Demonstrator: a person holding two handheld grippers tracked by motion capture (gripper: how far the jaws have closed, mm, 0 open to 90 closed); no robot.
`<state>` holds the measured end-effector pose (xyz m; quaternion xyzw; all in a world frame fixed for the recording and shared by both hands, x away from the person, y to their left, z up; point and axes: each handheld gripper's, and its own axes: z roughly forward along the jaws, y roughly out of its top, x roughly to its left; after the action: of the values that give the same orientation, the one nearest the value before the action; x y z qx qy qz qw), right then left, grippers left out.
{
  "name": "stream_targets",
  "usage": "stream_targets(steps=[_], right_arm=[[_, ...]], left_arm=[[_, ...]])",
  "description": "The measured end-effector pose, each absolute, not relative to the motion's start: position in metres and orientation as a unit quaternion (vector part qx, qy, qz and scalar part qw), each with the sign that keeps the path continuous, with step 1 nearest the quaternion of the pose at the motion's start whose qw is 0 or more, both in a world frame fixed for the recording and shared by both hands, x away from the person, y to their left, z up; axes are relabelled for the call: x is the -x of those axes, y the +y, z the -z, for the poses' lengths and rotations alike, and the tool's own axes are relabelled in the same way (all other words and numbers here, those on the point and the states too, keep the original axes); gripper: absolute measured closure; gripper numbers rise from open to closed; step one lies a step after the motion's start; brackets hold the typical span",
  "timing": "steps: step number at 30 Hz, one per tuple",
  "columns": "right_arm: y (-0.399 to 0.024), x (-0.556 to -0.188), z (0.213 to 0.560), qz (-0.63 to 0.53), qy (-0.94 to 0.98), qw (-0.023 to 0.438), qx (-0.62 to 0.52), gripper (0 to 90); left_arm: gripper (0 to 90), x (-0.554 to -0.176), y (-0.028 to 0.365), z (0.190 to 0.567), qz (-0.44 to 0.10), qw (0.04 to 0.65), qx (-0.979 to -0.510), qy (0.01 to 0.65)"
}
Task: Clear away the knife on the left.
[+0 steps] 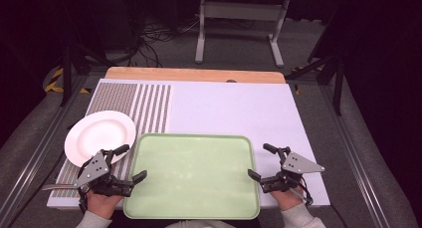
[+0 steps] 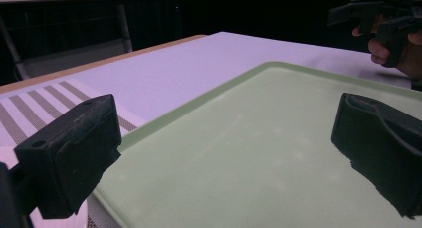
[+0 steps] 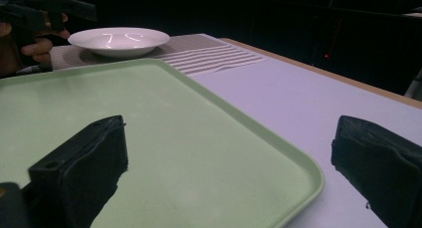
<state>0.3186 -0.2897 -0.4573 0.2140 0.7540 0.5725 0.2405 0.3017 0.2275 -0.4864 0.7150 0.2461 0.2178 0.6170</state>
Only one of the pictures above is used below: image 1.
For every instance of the dark table grommet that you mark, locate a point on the dark table grommet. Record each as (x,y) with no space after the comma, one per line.
(231,81)

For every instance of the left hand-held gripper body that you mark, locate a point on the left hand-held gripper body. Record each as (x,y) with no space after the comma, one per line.
(94,171)

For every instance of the aluminium rail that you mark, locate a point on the aluminium rail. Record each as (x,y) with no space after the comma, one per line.
(355,161)
(36,158)

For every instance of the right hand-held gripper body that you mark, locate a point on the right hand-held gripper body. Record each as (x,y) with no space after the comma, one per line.
(298,165)

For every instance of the wooden table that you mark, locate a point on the wooden table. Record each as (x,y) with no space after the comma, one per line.
(192,74)

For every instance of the white plate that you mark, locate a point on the white plate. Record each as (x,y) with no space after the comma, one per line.
(96,135)

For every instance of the green tray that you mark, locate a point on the green tray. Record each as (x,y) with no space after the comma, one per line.
(192,175)

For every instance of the dark curtain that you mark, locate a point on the dark curtain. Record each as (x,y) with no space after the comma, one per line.
(23,55)
(384,72)

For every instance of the black metal stand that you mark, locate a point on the black metal stand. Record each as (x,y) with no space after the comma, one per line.
(337,78)
(68,72)

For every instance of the person's left hand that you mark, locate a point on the person's left hand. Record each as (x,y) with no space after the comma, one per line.
(101,204)

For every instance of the white board with striped print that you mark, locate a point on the white board with striped print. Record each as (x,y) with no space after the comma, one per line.
(232,112)

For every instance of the yellow black hazard tape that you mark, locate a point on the yellow black hazard tape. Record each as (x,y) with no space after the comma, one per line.
(297,88)
(54,80)

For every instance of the person's right hand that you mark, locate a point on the person's right hand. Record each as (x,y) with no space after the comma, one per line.
(285,199)

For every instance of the white metal table frame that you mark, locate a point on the white metal table frame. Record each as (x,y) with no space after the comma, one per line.
(244,11)

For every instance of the person's torso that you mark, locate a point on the person's torso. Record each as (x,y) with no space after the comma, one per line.
(199,225)

